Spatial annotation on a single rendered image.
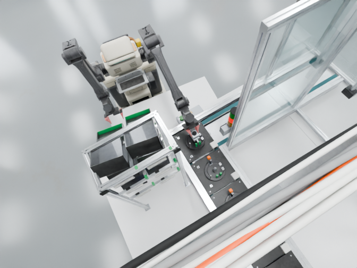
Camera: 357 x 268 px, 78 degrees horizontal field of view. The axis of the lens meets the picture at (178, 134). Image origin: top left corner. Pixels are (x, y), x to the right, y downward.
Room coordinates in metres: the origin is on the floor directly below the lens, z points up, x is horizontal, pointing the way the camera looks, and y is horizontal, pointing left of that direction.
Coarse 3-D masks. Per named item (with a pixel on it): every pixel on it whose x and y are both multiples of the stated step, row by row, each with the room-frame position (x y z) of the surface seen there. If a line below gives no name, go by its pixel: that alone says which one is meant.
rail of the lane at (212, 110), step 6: (240, 90) 0.90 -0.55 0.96; (234, 96) 0.86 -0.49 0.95; (222, 102) 0.84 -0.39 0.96; (228, 102) 0.82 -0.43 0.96; (234, 102) 0.84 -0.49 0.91; (210, 108) 0.81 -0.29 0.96; (216, 108) 0.79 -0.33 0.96; (222, 108) 0.80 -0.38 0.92; (198, 114) 0.78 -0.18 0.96; (204, 114) 0.77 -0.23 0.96; (210, 114) 0.77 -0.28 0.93; (198, 120) 0.74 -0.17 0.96; (180, 126) 0.72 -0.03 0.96; (174, 132) 0.68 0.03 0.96
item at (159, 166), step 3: (162, 141) 0.53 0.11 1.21; (168, 159) 0.36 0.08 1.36; (162, 162) 0.35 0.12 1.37; (165, 162) 0.35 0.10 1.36; (168, 162) 0.35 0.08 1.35; (156, 165) 0.34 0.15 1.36; (159, 165) 0.34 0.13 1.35; (162, 165) 0.34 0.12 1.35; (165, 165) 0.34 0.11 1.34; (153, 168) 0.33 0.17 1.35; (156, 168) 0.33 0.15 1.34; (159, 168) 0.33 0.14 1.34; (147, 171) 0.33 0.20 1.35; (150, 171) 0.33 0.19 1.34; (153, 171) 0.32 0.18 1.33
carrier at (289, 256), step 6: (288, 252) -0.23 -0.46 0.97; (282, 258) -0.25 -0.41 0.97; (288, 258) -0.26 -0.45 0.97; (294, 258) -0.27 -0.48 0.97; (270, 264) -0.27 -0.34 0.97; (276, 264) -0.27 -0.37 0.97; (282, 264) -0.28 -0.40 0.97; (288, 264) -0.29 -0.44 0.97; (294, 264) -0.29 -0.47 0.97; (300, 264) -0.30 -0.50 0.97
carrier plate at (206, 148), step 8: (192, 128) 0.68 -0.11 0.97; (200, 128) 0.66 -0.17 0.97; (176, 136) 0.64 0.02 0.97; (184, 136) 0.63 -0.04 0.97; (208, 136) 0.58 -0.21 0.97; (184, 144) 0.57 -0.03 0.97; (208, 144) 0.53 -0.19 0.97; (184, 152) 0.51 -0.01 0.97; (192, 152) 0.49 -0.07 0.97; (200, 152) 0.48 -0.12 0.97; (208, 152) 0.47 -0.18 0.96; (192, 160) 0.44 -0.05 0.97
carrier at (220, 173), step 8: (216, 152) 0.45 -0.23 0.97; (200, 160) 0.42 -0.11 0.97; (216, 160) 0.40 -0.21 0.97; (224, 160) 0.39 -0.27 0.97; (192, 168) 0.38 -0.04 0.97; (200, 168) 0.37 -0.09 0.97; (208, 168) 0.35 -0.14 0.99; (216, 168) 0.33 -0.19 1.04; (224, 168) 0.33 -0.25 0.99; (232, 168) 0.32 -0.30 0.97; (200, 176) 0.32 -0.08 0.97; (208, 176) 0.30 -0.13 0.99; (216, 176) 0.28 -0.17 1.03; (224, 176) 0.28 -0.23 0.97; (232, 176) 0.26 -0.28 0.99; (208, 184) 0.25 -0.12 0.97; (216, 184) 0.24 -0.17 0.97; (224, 184) 0.23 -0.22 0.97; (208, 192) 0.20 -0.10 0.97
